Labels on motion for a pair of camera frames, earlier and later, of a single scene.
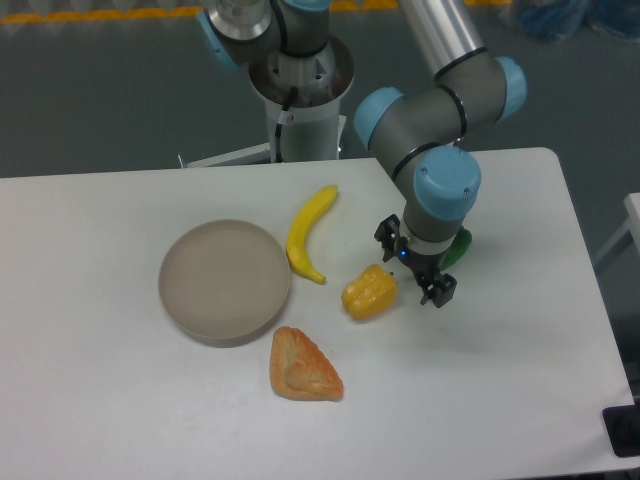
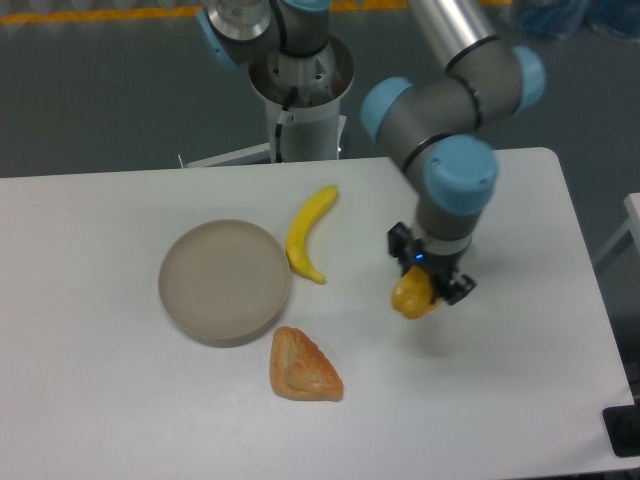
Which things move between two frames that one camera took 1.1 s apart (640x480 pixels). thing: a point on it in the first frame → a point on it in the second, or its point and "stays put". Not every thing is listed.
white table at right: (632, 224) stays put
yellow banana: (309, 209) stays put
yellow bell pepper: (372, 292) → (411, 293)
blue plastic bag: (559, 19) stays put
